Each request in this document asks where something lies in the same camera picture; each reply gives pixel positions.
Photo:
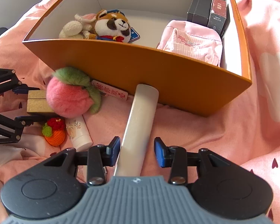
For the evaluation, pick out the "pink patterned duvet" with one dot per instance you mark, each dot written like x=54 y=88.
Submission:
x=247 y=131

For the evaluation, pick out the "white cylindrical tube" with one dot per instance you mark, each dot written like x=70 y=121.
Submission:
x=137 y=132

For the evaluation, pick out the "white crochet bunny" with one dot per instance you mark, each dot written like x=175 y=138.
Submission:
x=79 y=28

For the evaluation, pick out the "red panda plush toy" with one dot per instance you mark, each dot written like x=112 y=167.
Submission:
x=111 y=25

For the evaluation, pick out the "orange crochet carrot toy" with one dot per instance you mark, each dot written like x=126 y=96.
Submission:
x=54 y=131

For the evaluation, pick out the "pink peach plush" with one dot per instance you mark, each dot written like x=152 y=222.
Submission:
x=70 y=93

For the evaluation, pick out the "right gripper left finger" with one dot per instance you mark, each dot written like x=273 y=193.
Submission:
x=97 y=159

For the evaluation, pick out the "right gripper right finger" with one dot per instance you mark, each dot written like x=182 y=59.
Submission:
x=177 y=159

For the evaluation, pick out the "pink fabric pouch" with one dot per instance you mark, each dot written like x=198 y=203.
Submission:
x=192 y=40

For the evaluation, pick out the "blue tag card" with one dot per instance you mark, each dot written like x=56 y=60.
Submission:
x=134 y=35

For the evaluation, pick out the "dark photo card box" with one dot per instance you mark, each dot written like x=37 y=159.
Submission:
x=219 y=17

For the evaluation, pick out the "orange cardboard storage box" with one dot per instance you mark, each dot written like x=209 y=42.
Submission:
x=184 y=83

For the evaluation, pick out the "white floral bottle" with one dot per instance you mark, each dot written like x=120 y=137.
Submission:
x=78 y=133

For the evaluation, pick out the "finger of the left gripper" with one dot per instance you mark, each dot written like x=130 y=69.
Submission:
x=31 y=119
x=24 y=89

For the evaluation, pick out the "tan cardboard small box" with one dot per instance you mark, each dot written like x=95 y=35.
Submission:
x=37 y=103

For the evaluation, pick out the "red lettered charm tag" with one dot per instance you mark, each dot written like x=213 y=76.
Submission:
x=110 y=90

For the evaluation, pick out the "dark grey small box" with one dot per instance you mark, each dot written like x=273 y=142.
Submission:
x=199 y=12

